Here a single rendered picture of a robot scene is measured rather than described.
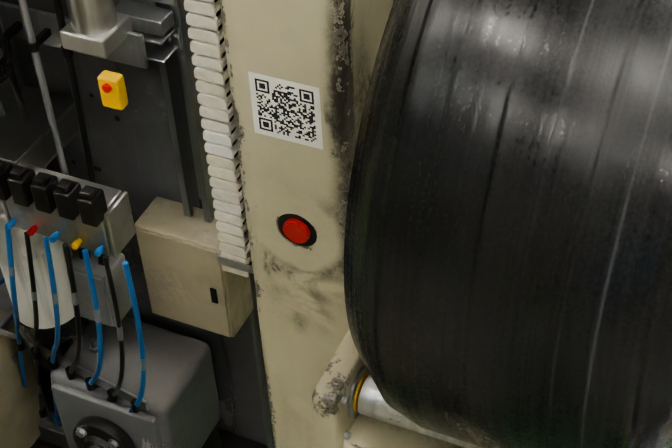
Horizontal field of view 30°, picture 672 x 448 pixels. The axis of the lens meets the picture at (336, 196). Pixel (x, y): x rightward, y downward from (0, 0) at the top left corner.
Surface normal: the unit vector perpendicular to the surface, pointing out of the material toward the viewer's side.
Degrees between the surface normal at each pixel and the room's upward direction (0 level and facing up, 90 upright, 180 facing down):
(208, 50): 90
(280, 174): 90
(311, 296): 90
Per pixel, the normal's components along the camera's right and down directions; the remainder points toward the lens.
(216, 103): -0.40, 0.62
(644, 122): -0.32, -0.07
